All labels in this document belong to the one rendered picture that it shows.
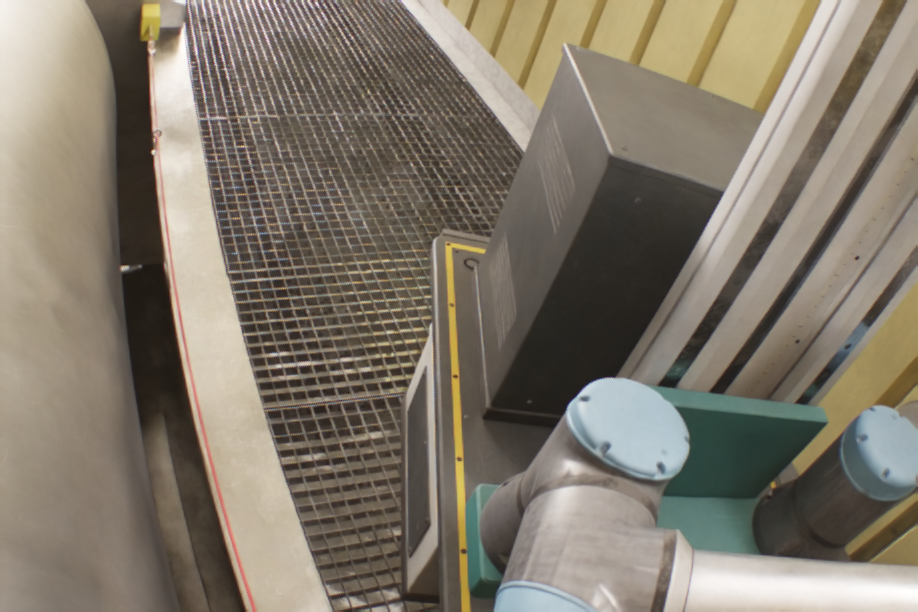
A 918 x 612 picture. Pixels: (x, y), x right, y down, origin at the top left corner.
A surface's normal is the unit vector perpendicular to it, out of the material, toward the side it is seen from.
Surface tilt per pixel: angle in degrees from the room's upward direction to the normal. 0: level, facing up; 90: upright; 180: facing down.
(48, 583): 52
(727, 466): 90
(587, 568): 17
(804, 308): 90
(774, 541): 70
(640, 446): 5
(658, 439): 5
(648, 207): 90
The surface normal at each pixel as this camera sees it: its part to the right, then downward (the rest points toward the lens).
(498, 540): -0.75, -0.16
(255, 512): 0.26, -0.70
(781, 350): 0.02, 0.69
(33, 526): 0.85, -0.51
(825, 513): -0.80, 0.23
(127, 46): 0.36, 0.70
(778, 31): -0.90, 0.07
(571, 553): -0.15, -0.80
